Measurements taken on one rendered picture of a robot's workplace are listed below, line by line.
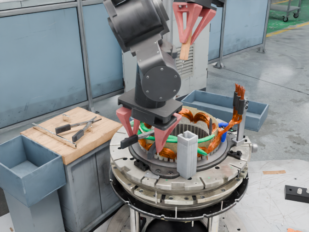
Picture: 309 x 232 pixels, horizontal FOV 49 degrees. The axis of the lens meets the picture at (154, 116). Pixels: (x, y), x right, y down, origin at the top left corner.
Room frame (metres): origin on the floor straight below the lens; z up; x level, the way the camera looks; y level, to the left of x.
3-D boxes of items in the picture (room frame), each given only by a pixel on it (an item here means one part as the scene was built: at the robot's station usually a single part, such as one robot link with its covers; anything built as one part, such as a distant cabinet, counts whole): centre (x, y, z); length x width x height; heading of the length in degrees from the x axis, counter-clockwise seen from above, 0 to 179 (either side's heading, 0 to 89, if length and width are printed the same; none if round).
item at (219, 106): (0.94, -0.22, 0.92); 0.25 x 0.11 x 0.28; 60
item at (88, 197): (0.79, 0.22, 0.91); 0.19 x 0.19 x 0.26; 51
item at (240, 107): (0.64, -0.18, 1.21); 0.04 x 0.04 x 0.03; 42
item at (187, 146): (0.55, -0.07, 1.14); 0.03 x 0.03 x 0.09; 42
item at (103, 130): (0.80, 0.22, 1.05); 0.20 x 0.19 x 0.02; 141
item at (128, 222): (0.68, 0.07, 0.83); 0.05 x 0.04 x 0.02; 160
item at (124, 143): (0.55, 0.05, 1.17); 0.04 x 0.01 x 0.02; 135
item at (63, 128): (0.75, 0.24, 1.09); 0.04 x 0.01 x 0.02; 126
